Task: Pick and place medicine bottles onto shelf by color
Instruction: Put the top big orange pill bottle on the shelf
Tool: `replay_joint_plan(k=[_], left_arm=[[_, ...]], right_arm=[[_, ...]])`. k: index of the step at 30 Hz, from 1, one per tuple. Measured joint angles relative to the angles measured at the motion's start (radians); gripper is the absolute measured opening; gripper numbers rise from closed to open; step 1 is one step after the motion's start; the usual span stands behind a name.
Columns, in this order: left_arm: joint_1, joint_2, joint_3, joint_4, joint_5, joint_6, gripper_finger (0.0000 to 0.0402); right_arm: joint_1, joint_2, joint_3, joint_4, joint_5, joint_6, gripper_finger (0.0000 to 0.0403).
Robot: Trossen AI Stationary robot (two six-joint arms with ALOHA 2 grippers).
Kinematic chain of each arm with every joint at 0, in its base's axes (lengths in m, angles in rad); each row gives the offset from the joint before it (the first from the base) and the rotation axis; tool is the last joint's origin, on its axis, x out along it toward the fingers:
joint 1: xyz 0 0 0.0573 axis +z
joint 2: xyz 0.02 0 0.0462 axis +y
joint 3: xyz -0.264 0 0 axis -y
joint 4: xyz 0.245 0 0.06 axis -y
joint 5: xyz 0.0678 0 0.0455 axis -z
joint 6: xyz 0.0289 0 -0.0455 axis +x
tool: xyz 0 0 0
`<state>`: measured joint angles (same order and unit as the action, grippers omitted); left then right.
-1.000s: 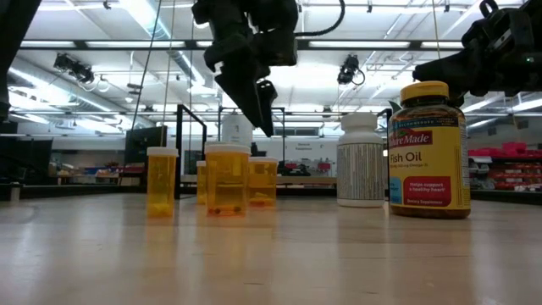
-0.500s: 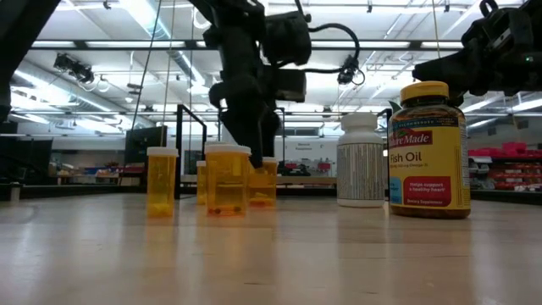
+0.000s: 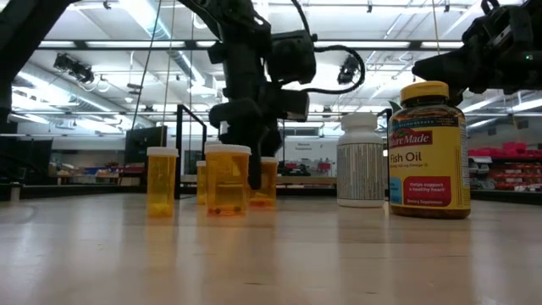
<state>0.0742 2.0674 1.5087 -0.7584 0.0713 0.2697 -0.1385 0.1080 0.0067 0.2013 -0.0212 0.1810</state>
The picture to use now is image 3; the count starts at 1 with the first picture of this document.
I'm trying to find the right arm's black gripper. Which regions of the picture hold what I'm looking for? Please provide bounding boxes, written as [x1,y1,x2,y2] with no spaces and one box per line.
[412,0,524,106]

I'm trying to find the left arm's black gripper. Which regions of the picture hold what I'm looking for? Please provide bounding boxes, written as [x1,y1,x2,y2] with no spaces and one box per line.
[208,54,312,191]

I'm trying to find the large orange pill bottle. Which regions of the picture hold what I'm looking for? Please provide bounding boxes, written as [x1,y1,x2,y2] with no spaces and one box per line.
[249,156,279,208]
[204,144,252,218]

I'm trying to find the small orange pill bottle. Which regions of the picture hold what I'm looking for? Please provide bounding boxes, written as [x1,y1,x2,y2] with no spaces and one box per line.
[196,159,208,207]
[147,146,180,218]

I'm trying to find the fish oil bottle yellow lid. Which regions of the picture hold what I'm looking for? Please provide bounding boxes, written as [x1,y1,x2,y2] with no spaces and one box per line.
[388,80,472,220]

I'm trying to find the white medicine bottle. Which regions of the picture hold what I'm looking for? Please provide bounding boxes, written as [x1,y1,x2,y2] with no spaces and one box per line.
[336,112,386,208]

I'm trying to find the red storage shelves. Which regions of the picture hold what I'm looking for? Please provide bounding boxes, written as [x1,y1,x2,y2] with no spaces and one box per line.
[467,141,542,191]

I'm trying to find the black ceiling mounted device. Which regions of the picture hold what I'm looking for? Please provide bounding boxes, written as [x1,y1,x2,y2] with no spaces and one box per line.
[337,53,362,85]
[53,53,95,85]

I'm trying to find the black monitor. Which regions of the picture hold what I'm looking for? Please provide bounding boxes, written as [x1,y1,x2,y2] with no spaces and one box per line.
[124,125,169,165]

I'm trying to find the cluttered workbench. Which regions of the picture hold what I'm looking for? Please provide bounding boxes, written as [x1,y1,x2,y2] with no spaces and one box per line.
[48,160,147,187]

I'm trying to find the black cabinet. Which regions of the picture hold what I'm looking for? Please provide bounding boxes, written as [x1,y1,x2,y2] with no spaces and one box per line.
[0,135,54,186]

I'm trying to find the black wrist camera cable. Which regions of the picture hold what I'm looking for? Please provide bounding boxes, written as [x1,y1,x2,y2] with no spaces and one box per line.
[296,44,367,95]

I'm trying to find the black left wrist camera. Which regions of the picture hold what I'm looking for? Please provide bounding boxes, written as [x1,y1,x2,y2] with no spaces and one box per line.
[267,29,318,86]

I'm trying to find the thin hanging cable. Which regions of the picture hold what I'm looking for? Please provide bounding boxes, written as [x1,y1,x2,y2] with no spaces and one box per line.
[130,0,164,130]

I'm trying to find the black aluminium table frame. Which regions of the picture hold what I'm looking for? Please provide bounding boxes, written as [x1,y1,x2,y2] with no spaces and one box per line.
[0,182,542,205]

